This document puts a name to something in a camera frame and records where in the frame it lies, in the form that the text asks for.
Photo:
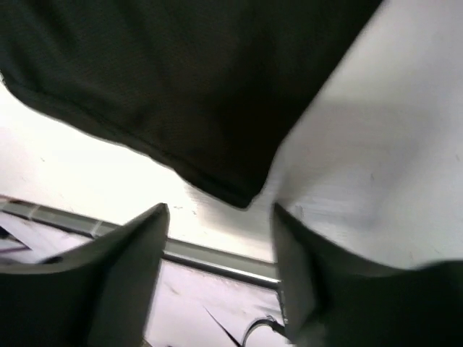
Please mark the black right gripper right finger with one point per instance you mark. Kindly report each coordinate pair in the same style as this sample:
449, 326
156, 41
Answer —
332, 297

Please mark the black t-shirt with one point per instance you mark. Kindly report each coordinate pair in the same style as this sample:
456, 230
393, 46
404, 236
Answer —
208, 88

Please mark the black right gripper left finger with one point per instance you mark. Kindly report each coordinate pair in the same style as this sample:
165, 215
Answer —
98, 294

